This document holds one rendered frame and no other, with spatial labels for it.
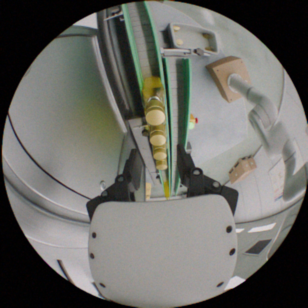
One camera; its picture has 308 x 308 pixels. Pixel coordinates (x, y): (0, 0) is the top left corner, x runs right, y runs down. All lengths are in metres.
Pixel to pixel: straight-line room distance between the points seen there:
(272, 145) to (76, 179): 0.48
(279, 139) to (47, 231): 0.53
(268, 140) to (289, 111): 3.36
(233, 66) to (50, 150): 0.69
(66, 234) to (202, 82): 0.74
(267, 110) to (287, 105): 3.34
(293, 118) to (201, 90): 3.35
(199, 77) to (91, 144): 0.59
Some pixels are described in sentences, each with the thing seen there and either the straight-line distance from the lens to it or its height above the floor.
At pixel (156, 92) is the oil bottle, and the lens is 0.24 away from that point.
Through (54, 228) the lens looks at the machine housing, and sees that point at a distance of 0.16.
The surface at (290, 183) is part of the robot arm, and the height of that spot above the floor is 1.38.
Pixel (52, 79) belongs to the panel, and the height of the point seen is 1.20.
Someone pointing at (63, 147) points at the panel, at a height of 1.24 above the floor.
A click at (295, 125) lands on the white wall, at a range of 3.63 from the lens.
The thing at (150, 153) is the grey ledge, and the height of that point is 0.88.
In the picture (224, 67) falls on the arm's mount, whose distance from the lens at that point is 0.59.
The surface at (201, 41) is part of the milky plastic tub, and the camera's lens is 0.62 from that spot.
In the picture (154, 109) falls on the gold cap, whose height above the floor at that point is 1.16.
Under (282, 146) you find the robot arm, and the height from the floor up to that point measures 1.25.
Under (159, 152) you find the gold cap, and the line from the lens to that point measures 0.25.
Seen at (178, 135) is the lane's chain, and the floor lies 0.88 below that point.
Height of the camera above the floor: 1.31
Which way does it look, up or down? 36 degrees down
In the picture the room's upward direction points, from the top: 177 degrees clockwise
